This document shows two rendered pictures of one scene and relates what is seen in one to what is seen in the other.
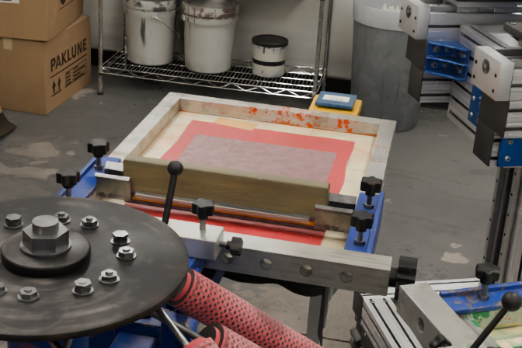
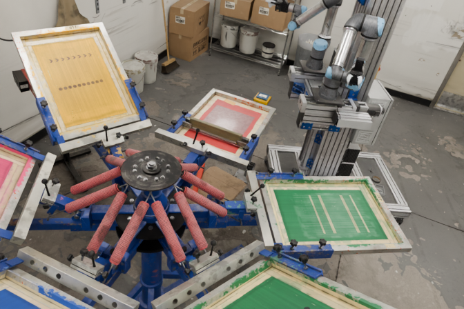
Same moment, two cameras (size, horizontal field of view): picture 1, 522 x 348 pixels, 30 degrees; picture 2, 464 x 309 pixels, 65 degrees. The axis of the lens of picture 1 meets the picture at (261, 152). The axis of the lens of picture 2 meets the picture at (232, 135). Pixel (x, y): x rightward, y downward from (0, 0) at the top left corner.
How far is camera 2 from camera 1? 0.93 m
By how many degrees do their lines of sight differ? 15
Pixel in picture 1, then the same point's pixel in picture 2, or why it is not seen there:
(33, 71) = (187, 47)
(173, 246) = (179, 170)
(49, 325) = (148, 187)
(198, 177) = (208, 126)
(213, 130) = (221, 103)
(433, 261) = (300, 136)
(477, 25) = (310, 79)
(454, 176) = not seen: hidden behind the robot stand
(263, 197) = (224, 134)
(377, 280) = (243, 167)
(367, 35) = (300, 50)
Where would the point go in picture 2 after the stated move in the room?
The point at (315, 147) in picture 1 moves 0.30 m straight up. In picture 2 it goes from (249, 114) to (255, 82)
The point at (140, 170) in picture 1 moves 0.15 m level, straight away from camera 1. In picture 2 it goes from (194, 121) to (197, 110)
